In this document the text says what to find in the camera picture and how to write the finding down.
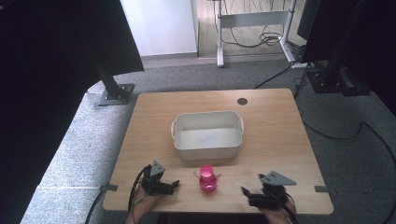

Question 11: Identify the black curtain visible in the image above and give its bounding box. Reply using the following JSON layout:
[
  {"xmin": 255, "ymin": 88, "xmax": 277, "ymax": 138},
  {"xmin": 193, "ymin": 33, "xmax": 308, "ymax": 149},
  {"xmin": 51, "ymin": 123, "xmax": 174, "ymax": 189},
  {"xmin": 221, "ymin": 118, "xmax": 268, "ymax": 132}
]
[
  {"xmin": 0, "ymin": 0, "xmax": 145, "ymax": 224},
  {"xmin": 296, "ymin": 0, "xmax": 396, "ymax": 117}
]

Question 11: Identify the person's right hand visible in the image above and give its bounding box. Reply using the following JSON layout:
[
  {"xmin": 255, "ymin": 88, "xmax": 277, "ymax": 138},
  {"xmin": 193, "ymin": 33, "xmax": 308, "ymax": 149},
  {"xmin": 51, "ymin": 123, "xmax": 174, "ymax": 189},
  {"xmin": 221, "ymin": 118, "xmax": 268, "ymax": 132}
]
[{"xmin": 257, "ymin": 199, "xmax": 297, "ymax": 224}]

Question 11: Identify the black floor cable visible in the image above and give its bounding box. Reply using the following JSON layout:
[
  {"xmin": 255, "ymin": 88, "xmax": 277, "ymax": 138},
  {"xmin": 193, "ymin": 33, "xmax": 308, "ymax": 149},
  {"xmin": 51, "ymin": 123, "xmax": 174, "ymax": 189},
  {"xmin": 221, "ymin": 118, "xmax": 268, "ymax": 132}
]
[{"xmin": 292, "ymin": 66, "xmax": 396, "ymax": 224}]

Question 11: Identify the white plastic basin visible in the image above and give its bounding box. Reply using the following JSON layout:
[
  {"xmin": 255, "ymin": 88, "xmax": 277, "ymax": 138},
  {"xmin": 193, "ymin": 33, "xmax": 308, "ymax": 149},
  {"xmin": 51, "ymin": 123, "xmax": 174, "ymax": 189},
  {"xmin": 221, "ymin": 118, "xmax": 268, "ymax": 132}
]
[{"xmin": 170, "ymin": 110, "xmax": 245, "ymax": 161}]

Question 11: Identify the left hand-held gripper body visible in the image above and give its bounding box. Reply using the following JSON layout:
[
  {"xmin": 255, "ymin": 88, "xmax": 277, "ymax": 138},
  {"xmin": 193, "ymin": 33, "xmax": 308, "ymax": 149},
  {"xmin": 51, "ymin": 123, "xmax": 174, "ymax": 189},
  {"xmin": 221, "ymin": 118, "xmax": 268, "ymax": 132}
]
[{"xmin": 141, "ymin": 160, "xmax": 166, "ymax": 196}]

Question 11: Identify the bundle of black cables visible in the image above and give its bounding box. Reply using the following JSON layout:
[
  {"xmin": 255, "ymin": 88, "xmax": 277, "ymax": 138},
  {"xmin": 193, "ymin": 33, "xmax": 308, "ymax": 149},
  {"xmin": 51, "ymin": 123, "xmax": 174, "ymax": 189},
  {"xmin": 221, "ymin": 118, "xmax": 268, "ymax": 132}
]
[{"xmin": 214, "ymin": 0, "xmax": 307, "ymax": 50}]

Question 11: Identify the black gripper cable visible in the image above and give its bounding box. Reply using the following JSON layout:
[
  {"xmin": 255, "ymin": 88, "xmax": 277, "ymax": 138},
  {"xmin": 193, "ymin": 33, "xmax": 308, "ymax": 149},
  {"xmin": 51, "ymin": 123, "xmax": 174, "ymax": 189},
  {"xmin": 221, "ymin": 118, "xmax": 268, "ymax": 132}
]
[
  {"xmin": 266, "ymin": 186, "xmax": 301, "ymax": 224},
  {"xmin": 127, "ymin": 165, "xmax": 152, "ymax": 214}
]

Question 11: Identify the black metal stand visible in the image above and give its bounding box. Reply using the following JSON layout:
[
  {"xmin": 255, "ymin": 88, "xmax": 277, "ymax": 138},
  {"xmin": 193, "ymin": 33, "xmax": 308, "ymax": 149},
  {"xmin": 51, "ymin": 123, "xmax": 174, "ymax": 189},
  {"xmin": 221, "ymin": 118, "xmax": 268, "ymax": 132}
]
[
  {"xmin": 305, "ymin": 0, "xmax": 372, "ymax": 97},
  {"xmin": 92, "ymin": 57, "xmax": 135, "ymax": 107}
]

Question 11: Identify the white panel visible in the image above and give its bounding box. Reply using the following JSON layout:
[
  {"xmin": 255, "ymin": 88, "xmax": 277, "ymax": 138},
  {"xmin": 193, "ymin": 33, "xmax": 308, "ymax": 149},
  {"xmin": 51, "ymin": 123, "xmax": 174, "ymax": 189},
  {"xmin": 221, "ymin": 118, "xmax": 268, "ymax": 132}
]
[{"xmin": 120, "ymin": 0, "xmax": 199, "ymax": 58}]

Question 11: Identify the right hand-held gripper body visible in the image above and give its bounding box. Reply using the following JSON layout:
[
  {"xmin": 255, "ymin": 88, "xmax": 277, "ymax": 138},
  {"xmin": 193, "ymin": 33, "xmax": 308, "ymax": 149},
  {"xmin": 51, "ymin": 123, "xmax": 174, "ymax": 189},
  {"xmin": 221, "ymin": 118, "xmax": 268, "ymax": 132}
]
[{"xmin": 258, "ymin": 171, "xmax": 298, "ymax": 210}]

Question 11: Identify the white desk frame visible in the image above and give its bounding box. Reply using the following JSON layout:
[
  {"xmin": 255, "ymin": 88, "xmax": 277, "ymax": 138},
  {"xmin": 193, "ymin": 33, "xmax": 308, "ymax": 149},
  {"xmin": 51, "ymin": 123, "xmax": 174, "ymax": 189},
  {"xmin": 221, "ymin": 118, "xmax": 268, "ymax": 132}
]
[{"xmin": 214, "ymin": 0, "xmax": 310, "ymax": 69}]

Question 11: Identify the grey table bracket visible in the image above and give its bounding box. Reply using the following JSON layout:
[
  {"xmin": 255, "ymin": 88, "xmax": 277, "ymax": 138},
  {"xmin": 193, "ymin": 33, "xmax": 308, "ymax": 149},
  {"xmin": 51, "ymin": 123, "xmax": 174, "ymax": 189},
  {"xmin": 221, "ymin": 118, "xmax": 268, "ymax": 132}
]
[
  {"xmin": 99, "ymin": 183, "xmax": 120, "ymax": 192},
  {"xmin": 314, "ymin": 185, "xmax": 338, "ymax": 194}
]

